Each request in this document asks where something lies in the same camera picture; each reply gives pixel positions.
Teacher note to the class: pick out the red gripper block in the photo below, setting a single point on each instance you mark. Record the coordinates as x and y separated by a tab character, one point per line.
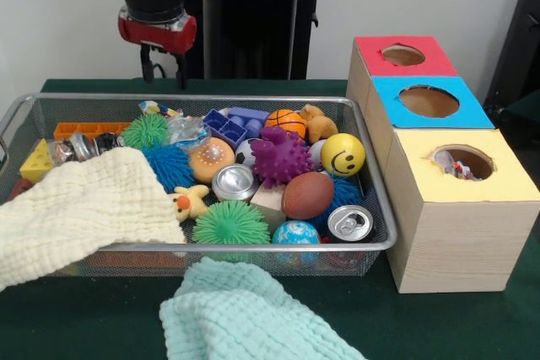
156	35

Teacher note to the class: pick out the cream knitted cloth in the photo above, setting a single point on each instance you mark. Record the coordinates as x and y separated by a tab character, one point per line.
76	212

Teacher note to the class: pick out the mint green knitted cloth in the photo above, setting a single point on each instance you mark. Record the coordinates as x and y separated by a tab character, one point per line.
245	314

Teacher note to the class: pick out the white multicolour print cloth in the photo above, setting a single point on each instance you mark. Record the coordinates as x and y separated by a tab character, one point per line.
460	168

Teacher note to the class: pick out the wooden box with three holes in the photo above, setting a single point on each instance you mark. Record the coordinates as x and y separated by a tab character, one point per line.
456	242

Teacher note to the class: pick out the green spiky ball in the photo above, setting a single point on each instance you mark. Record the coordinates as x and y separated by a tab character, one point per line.
145	132
231	223

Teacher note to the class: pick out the blue spiky ball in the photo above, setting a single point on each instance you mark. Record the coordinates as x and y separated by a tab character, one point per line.
173	164

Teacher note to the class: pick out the orange plastic tray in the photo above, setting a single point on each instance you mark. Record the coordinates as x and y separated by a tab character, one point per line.
84	129

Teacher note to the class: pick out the orange toy basketball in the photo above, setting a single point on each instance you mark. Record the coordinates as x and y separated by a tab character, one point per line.
288	121

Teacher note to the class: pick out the yellow duck plush toy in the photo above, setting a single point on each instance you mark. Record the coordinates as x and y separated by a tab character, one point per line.
192	201

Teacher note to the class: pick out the purple spiky ball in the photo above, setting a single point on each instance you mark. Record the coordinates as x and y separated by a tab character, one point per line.
281	156

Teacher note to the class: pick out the yellow cheese wedge toy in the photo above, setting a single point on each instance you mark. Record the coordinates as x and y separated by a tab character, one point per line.
35	162

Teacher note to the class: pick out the brown toy football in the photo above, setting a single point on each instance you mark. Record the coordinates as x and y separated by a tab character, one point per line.
307	196

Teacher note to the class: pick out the yellow smiley face ball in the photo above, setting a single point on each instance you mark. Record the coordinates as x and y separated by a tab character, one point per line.
342	155

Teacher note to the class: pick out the blue globe ball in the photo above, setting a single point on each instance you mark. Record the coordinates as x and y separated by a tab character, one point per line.
295	232

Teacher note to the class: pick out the silver drink can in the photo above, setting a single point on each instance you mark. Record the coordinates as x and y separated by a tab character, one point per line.
349	222

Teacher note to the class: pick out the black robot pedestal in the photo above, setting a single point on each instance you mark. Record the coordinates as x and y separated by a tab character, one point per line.
253	23

